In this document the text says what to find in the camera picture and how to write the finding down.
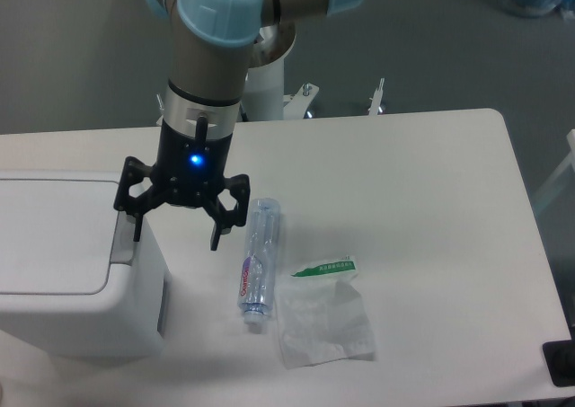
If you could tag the black device at table edge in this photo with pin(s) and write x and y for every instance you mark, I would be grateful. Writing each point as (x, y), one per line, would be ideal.
(559, 357)

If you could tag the clear plastic water bottle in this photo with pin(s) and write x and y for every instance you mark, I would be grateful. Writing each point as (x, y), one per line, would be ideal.
(258, 272)

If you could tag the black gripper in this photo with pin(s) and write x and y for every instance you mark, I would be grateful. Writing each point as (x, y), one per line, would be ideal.
(193, 164)

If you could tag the white furniture edge at right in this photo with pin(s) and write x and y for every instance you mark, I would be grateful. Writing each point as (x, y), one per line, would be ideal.
(556, 182)

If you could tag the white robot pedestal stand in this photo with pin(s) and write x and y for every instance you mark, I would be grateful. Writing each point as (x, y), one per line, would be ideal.
(264, 97)

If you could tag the crumpled clear plastic bag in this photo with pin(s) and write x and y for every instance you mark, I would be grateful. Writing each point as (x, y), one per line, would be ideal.
(321, 316)

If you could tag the white plastic trash can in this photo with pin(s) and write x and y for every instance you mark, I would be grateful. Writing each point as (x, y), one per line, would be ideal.
(78, 277)

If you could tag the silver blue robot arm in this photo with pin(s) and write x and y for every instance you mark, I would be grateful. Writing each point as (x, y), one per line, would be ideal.
(213, 42)

